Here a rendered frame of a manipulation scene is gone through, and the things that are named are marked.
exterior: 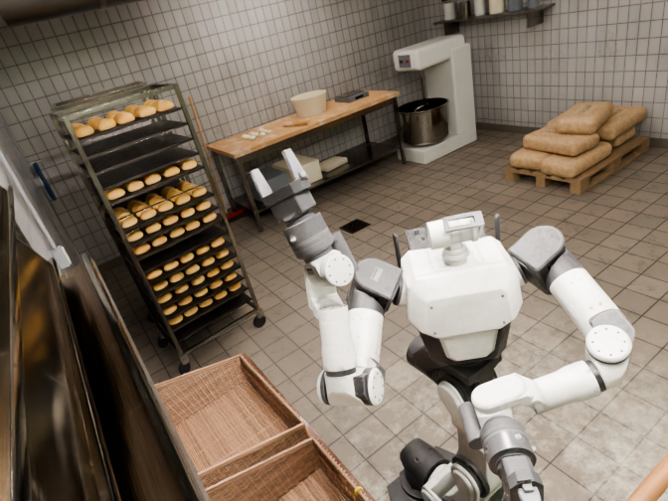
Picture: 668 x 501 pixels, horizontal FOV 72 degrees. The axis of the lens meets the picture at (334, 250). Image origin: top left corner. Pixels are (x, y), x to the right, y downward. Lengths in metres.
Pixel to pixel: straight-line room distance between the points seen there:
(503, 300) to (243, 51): 4.89
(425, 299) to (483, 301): 0.13
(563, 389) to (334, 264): 0.52
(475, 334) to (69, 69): 4.63
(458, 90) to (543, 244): 5.05
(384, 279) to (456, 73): 5.10
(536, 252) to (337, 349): 0.52
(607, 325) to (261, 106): 5.07
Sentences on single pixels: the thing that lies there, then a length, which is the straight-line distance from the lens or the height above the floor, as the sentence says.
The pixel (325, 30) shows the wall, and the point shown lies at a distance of 6.21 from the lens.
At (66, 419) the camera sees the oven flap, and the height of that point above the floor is 1.50.
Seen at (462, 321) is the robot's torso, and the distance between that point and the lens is 1.15.
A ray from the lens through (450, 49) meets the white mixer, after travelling 6.04.
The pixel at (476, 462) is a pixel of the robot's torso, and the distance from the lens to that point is 1.59.
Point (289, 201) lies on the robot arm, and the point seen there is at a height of 1.67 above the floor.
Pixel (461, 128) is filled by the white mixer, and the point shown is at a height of 0.24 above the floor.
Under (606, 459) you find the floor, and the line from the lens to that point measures 2.53.
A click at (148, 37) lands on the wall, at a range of 5.36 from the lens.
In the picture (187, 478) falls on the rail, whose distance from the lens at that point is 0.79.
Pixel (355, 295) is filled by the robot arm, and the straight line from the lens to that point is 1.13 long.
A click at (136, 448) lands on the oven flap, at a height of 1.41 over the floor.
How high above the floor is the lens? 2.00
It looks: 28 degrees down
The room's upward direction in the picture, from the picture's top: 14 degrees counter-clockwise
